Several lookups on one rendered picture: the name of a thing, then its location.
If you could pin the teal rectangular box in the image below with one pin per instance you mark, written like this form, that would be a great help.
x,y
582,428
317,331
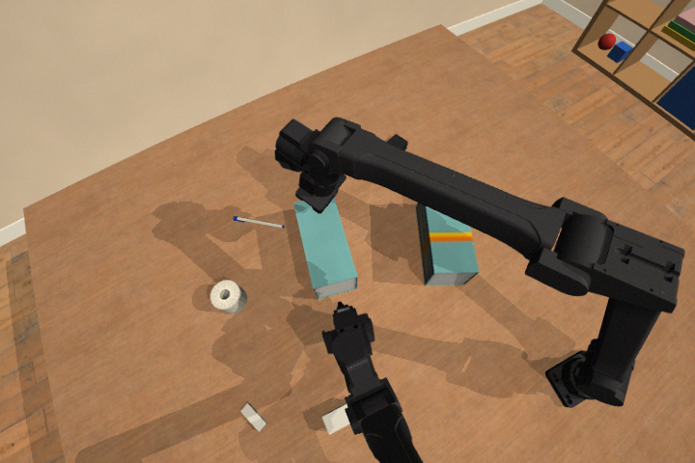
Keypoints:
x,y
329,260

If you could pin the teal box with orange band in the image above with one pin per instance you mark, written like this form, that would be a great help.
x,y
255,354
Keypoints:
x,y
447,249

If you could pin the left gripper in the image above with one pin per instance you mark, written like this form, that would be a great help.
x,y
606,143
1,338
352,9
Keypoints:
x,y
364,319

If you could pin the white pen with blue cap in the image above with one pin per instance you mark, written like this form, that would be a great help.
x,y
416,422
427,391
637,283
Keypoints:
x,y
240,219

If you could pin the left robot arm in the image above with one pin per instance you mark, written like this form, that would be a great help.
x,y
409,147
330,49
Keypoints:
x,y
386,430

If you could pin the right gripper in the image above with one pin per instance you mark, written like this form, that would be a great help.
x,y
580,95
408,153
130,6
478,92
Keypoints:
x,y
322,196

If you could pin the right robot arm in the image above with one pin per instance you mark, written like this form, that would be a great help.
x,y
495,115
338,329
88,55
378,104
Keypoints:
x,y
594,254

